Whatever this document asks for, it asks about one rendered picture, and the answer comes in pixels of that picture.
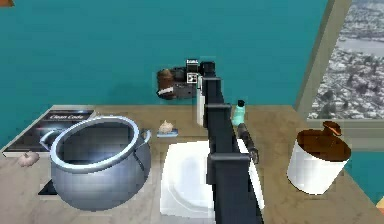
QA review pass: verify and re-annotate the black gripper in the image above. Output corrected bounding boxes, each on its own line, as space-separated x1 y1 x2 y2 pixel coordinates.
158 66 198 100

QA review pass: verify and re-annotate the brown mug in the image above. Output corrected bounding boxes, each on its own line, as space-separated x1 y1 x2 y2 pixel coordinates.
156 68 178 101

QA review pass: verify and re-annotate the pale garlic bulb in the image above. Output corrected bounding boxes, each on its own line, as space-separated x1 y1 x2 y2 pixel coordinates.
16 151 41 168
158 120 175 135

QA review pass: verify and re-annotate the white upright cylinder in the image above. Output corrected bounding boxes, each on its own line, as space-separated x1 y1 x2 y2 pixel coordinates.
196 76 205 128

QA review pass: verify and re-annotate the blue sponge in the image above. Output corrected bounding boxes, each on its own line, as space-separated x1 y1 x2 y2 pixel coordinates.
156 128 179 139

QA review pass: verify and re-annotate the teal bottle with black cap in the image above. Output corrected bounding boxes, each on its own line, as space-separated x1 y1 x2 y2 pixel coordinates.
231 99 248 127

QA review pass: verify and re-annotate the white square plate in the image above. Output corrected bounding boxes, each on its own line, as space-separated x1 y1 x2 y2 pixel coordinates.
159 139 266 220

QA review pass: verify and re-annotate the dark brown pepper mill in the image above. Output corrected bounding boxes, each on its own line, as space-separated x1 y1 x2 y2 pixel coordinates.
236 122 261 165

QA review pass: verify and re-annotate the silver cooking pot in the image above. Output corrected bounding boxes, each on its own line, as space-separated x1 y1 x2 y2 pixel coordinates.
39 115 153 212

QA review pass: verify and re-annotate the black book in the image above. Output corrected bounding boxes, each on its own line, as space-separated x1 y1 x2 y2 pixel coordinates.
1 109 98 158

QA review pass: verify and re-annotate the black flat slab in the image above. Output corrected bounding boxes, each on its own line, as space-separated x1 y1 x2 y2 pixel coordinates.
37 179 60 198

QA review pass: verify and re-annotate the white plant pot with soil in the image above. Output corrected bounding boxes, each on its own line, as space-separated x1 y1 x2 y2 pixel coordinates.
286 120 352 196

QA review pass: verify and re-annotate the window with grey frame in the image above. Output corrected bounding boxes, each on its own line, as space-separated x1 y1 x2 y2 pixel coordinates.
294 0 384 141

